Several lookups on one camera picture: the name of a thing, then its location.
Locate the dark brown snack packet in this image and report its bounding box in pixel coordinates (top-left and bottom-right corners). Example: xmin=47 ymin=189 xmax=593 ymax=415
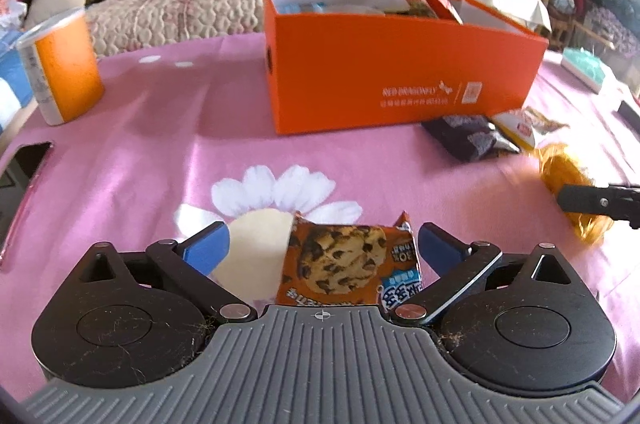
xmin=405 ymin=0 xmax=438 ymax=19

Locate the yellow white snack packet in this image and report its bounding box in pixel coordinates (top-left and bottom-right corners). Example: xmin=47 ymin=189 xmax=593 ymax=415
xmin=492 ymin=107 xmax=569 ymax=151

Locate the red snack packet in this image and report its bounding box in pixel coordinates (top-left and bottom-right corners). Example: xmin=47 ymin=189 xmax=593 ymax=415
xmin=420 ymin=0 xmax=465 ymax=25

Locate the chocolate chip cookie packet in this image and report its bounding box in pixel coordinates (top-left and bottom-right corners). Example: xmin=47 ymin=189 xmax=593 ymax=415
xmin=274 ymin=210 xmax=425 ymax=307

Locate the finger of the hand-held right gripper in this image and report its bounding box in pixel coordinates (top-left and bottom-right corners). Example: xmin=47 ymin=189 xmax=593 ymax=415
xmin=556 ymin=183 xmax=640 ymax=230

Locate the orange cylindrical canister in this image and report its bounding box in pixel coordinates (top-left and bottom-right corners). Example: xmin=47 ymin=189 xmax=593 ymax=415
xmin=16 ymin=7 xmax=106 ymax=126

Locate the quilted beige sofa cover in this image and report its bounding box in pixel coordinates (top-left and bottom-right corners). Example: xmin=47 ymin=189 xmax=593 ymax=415
xmin=82 ymin=0 xmax=426 ymax=60

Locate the blue striped cloth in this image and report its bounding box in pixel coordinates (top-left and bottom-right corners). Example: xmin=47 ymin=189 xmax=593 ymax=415
xmin=0 ymin=29 xmax=37 ymax=121

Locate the pink floral tablecloth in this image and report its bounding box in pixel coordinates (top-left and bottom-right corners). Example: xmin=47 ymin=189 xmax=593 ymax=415
xmin=0 ymin=32 xmax=640 ymax=405

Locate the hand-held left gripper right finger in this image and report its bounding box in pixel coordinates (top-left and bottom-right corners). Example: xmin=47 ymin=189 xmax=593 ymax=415
xmin=390 ymin=221 xmax=576 ymax=326

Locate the dark purple snack packet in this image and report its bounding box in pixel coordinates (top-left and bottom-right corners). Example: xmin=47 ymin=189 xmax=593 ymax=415
xmin=420 ymin=114 xmax=522 ymax=163

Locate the amber translucent snack bag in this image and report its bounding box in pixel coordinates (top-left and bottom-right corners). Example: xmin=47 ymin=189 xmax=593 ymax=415
xmin=537 ymin=143 xmax=616 ymax=246

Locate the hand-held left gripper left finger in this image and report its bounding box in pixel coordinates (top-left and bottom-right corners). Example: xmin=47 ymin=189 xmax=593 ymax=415
xmin=80 ymin=221 xmax=258 ymax=324

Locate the orange cardboard box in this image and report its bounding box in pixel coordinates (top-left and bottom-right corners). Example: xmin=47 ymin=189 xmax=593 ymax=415
xmin=262 ymin=0 xmax=550 ymax=136

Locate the teal tissue pack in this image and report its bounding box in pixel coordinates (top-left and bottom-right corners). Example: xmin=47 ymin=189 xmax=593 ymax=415
xmin=560 ymin=47 xmax=619 ymax=94

